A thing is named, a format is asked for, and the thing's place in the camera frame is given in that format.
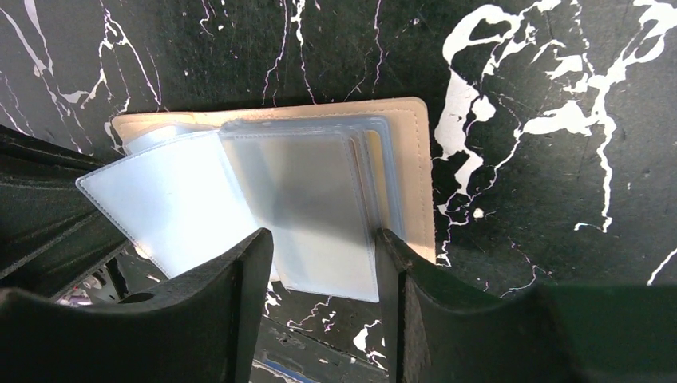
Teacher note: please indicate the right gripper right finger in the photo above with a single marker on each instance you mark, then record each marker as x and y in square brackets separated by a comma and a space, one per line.
[440, 329]

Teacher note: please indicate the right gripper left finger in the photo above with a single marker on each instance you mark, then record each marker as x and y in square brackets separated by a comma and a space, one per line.
[200, 326]

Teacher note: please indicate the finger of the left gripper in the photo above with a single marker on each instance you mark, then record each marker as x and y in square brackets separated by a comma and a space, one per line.
[52, 236]

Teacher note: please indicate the beige leather card holder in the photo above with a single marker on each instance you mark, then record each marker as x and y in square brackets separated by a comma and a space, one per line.
[321, 178]

